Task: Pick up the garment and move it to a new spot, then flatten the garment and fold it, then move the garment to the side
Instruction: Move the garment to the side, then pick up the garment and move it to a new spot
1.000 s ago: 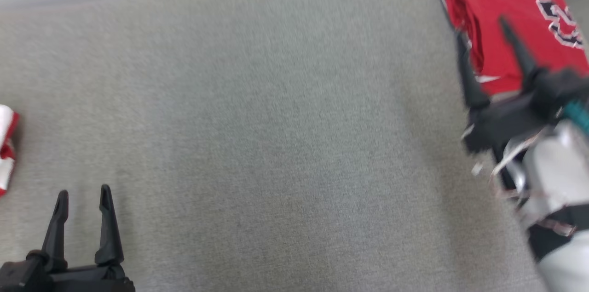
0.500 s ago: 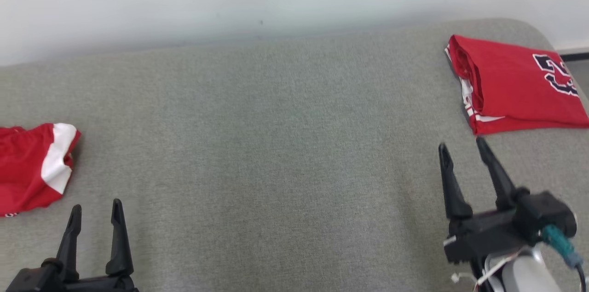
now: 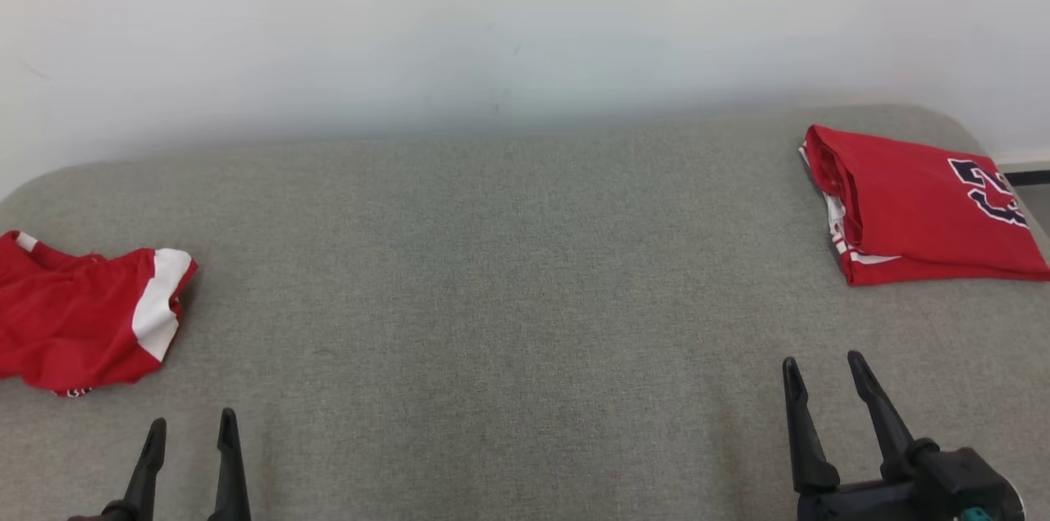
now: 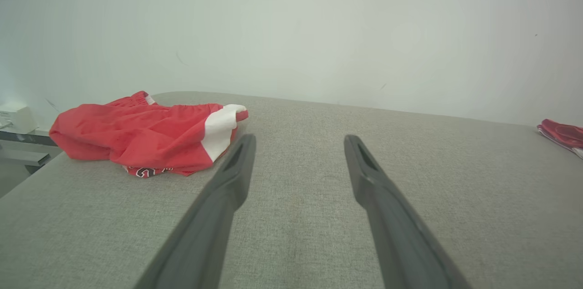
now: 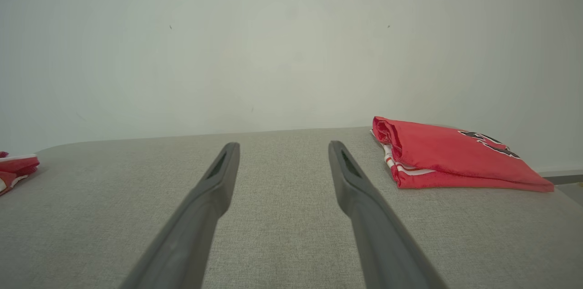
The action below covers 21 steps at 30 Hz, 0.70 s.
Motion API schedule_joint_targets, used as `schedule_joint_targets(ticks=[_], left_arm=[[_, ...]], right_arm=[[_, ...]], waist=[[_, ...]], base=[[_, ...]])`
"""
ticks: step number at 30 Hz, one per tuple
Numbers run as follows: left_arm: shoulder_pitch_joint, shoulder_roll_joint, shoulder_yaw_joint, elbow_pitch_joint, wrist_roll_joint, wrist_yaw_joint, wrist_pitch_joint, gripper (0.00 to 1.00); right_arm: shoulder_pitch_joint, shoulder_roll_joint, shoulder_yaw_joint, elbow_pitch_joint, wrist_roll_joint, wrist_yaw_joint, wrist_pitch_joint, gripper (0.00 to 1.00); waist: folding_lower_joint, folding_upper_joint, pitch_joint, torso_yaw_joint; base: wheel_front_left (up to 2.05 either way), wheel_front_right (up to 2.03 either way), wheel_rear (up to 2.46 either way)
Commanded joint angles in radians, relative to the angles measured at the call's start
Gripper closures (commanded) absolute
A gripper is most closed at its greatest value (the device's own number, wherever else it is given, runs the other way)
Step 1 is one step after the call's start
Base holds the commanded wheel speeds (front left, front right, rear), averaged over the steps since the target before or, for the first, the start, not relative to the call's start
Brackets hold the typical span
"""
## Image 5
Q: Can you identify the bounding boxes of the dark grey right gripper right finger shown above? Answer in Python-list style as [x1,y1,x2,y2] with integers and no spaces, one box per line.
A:
[328,140,449,289]

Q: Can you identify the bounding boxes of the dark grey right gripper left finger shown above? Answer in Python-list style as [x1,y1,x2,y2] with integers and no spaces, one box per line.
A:
[119,142,241,289]

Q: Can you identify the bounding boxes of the red jersey with white stripes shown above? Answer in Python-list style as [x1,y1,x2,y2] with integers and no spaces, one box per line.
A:
[371,116,555,193]

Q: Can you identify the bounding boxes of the red shorts with white panels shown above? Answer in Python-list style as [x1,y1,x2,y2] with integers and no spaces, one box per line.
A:
[0,151,41,197]

